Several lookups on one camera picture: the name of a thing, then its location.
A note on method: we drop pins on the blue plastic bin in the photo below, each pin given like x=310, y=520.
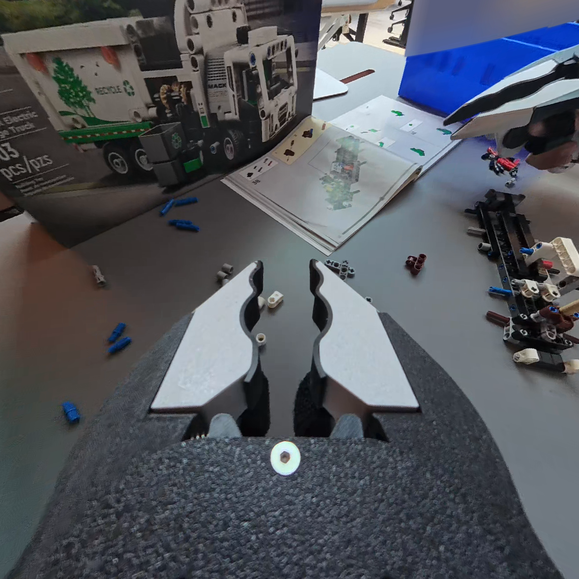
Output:
x=434, y=77

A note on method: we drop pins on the white folding table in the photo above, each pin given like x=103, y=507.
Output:
x=343, y=9

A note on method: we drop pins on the blue lego pin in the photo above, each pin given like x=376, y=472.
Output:
x=180, y=222
x=187, y=227
x=120, y=345
x=185, y=201
x=71, y=412
x=116, y=332
x=166, y=207

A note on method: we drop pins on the lego instruction booklet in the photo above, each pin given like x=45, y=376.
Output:
x=362, y=181

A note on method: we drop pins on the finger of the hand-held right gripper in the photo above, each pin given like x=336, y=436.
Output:
x=502, y=118
x=533, y=72

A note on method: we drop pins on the black lego chassis assembly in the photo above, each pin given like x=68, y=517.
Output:
x=502, y=221

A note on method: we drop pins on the white lego bush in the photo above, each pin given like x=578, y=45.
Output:
x=261, y=339

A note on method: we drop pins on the black office chair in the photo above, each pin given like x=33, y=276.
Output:
x=398, y=20

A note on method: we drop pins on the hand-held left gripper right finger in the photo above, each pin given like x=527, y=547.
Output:
x=362, y=357

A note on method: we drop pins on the brown lego connector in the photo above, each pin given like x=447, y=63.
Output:
x=416, y=264

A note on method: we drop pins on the black lego connector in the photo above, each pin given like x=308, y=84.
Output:
x=340, y=269

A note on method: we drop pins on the red and black lego assembly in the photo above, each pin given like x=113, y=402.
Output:
x=502, y=163

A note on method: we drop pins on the lego truck set box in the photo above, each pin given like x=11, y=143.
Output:
x=90, y=90

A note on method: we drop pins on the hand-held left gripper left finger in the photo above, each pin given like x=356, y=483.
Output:
x=212, y=353

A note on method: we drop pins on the grey lego axle connector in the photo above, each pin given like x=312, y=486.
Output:
x=99, y=276

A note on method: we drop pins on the white flat panel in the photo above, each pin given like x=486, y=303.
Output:
x=328, y=83

